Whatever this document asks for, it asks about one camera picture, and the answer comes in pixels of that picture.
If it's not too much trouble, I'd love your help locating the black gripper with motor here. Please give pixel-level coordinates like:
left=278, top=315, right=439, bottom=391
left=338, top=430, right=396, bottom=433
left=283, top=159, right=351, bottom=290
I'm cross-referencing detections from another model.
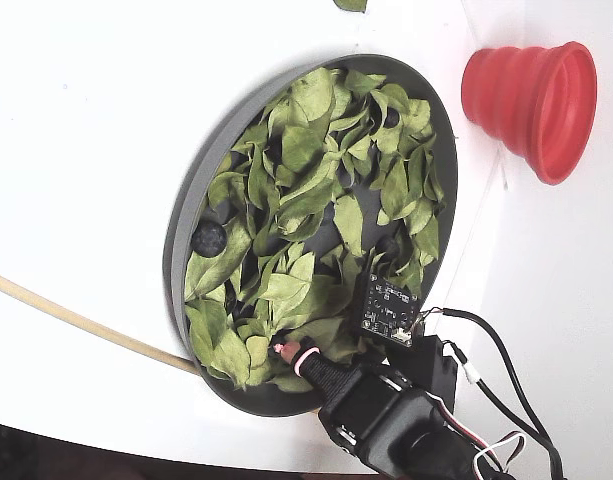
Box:
left=274, top=332, right=503, bottom=480

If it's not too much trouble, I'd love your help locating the large dark blueberry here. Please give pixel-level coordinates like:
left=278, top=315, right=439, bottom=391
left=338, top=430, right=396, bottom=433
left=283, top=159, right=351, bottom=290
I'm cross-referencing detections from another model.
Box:
left=191, top=222, right=228, bottom=257

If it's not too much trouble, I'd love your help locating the pile of green leaves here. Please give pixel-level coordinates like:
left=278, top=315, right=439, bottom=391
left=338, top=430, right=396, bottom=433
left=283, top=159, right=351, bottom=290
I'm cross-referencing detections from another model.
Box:
left=184, top=67, right=447, bottom=394

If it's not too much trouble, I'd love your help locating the grey round bowl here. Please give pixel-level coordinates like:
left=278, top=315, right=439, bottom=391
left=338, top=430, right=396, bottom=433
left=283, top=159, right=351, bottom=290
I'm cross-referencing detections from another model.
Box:
left=162, top=53, right=460, bottom=417

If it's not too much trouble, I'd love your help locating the black circuit board module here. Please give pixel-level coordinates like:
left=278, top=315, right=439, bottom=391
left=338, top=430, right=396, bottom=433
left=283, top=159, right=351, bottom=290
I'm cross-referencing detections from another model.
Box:
left=359, top=272, right=421, bottom=349

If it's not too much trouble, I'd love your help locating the beige wooden strip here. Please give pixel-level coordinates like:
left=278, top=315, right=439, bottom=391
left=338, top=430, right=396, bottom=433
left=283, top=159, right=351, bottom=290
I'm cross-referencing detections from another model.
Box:
left=0, top=268, right=202, bottom=375

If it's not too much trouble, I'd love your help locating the red collapsible silicone cup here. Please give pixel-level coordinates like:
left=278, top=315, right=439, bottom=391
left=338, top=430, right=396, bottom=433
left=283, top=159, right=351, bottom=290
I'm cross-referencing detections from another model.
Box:
left=460, top=40, right=598, bottom=186

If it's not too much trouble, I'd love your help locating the thin cable with white connector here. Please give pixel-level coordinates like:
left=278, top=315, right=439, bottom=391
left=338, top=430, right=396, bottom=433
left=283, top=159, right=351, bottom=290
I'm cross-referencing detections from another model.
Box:
left=445, top=341, right=557, bottom=480

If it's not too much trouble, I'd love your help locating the white red black servo wire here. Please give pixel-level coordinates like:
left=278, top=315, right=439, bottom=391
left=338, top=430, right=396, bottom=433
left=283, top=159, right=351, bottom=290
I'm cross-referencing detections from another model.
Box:
left=425, top=392, right=528, bottom=474

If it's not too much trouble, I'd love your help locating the thick black cable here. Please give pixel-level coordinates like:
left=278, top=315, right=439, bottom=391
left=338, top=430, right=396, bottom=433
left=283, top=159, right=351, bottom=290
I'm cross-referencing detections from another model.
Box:
left=425, top=307, right=568, bottom=480

